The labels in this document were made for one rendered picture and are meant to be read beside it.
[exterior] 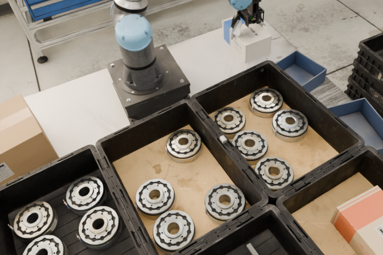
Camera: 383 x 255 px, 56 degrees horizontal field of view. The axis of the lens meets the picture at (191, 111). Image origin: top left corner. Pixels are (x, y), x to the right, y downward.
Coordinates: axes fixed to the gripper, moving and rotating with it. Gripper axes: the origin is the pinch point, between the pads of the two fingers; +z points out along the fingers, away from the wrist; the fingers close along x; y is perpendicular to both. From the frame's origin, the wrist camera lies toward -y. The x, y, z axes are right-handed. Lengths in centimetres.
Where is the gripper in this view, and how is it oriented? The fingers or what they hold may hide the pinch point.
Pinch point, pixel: (245, 33)
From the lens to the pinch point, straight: 157.5
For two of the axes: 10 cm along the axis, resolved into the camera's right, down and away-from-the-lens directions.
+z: 0.9, 6.6, 7.5
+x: 9.1, -3.6, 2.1
